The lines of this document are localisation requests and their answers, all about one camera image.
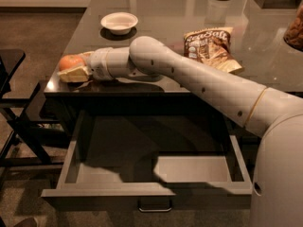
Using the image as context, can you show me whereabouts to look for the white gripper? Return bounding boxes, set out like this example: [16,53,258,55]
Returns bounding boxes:
[58,47,113,82]

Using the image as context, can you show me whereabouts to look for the orange fruit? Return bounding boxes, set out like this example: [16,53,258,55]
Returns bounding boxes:
[59,55,85,71]

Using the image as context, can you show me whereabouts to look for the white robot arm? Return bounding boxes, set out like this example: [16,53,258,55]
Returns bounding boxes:
[58,36,303,227]

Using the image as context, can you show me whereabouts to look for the open grey top drawer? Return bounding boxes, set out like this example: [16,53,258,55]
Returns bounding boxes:
[42,110,252,211]

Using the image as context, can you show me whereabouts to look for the white paper bowl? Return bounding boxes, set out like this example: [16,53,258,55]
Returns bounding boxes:
[100,12,138,35]

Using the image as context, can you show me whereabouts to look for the dark wooden chair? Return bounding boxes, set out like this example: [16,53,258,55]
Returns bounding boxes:
[0,49,69,182]

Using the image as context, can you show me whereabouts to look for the sea salt chip bag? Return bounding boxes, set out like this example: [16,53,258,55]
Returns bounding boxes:
[184,27,243,74]

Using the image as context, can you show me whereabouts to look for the jar of nuts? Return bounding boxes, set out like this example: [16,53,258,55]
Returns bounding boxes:
[283,4,303,51]

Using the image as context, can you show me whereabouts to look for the metal drawer handle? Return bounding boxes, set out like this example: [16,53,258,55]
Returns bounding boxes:
[137,200,172,213]

